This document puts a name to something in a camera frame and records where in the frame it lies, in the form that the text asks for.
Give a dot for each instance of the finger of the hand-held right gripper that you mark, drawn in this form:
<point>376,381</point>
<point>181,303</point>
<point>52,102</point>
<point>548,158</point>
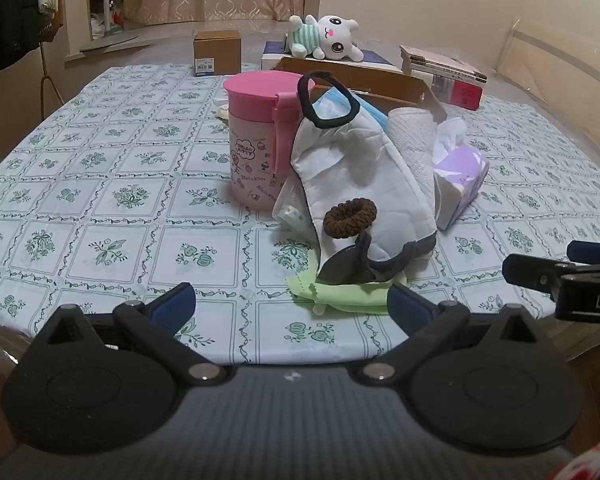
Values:
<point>530,272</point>
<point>595,252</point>

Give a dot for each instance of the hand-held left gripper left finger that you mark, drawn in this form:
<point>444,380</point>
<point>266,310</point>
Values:
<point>172,304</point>

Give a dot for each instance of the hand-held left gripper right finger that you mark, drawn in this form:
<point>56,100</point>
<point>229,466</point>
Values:
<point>406,306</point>

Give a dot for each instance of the light green cloth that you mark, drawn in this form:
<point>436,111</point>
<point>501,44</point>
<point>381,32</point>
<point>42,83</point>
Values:
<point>340,297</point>

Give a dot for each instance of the purple tissue pack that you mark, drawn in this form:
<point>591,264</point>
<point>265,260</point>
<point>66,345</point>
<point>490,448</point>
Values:
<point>460,172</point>

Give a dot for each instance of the white and grey cloth mask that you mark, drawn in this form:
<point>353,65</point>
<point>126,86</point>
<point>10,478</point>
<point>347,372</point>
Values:
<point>350,170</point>

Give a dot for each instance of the clear plastic package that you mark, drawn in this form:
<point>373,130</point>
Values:
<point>290,210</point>

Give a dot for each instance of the white embossed paper towel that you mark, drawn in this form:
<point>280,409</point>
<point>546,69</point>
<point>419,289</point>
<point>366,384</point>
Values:
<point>410,140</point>

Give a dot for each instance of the blue surgical face mask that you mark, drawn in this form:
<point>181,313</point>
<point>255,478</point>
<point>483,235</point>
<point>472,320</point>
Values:
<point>330,105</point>

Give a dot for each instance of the pink lidded printed cup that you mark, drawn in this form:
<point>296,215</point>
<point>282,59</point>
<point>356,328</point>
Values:
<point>250,160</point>

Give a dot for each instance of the red patterned cloth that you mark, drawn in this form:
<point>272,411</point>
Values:
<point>597,465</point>

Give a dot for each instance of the plastic wrapped wooden headboard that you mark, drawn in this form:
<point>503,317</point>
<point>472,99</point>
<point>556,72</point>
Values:
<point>560,70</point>

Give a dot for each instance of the pink book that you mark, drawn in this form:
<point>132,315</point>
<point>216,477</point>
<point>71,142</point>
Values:
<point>462,94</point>

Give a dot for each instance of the stack of books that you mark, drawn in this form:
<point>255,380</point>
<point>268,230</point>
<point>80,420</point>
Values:
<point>440,62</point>

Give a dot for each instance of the flat dark blue box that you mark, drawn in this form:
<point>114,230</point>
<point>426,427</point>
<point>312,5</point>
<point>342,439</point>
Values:
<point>375,57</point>

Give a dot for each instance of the small closed cardboard box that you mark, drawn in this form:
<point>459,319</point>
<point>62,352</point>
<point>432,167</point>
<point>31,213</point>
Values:
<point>217,50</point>

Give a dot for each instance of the white plush toy striped shirt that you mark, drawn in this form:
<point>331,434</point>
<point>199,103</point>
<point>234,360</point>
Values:
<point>330,32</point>

